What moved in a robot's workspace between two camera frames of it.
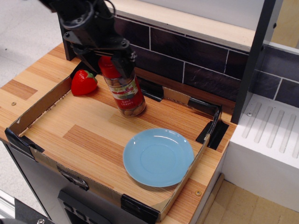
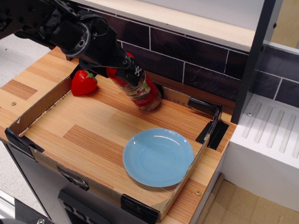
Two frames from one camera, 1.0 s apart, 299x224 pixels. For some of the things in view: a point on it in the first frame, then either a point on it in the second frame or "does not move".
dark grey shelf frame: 264,13 does not move
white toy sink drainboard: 262,157 does not move
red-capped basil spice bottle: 126,91 to 145,95
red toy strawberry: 82,82 does not move
